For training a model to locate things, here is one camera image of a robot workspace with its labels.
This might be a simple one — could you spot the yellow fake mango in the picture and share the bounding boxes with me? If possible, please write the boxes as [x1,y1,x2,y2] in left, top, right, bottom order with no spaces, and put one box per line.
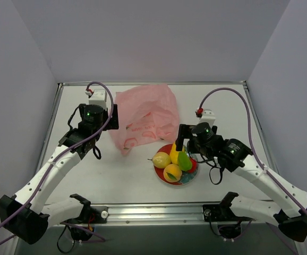
[169,143,180,165]

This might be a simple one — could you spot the red fake strawberry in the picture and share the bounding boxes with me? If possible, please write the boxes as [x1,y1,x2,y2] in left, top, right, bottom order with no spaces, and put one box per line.
[187,158,198,174]

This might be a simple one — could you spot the green fake fruit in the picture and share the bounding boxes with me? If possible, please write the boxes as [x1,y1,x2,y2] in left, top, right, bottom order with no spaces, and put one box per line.
[177,151,192,172]

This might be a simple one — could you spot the yellow fake pear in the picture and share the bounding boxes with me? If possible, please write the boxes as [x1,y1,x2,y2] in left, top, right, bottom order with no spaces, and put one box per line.
[149,152,171,169]

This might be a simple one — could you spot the pink plastic bag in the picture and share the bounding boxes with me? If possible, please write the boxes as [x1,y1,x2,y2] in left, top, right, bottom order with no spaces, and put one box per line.
[110,84,180,156]

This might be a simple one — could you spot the orange fake peach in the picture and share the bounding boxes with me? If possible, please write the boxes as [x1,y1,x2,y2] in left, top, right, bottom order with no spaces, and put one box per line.
[163,164,182,183]

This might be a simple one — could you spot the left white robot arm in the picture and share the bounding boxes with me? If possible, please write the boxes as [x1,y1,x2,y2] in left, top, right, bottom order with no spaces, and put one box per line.
[0,104,119,244]

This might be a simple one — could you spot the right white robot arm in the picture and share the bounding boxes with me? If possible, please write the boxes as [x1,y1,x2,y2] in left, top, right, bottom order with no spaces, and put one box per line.
[175,122,307,242]

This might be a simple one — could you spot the red and teal plate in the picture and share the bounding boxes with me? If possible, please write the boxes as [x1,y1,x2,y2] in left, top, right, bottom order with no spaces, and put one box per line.
[153,143,200,188]

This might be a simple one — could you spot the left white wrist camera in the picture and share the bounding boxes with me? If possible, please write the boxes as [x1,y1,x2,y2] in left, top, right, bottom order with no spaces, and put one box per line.
[85,89,107,110]

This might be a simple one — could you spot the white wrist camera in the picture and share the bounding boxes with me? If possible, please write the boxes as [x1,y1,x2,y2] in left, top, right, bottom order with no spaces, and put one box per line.
[85,89,107,110]
[195,108,216,127]

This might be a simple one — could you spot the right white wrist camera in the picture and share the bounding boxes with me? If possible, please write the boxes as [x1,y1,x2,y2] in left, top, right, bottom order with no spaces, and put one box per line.
[195,108,216,127]

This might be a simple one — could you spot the aluminium front rail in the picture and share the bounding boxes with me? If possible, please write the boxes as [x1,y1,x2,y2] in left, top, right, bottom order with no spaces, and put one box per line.
[40,203,252,226]

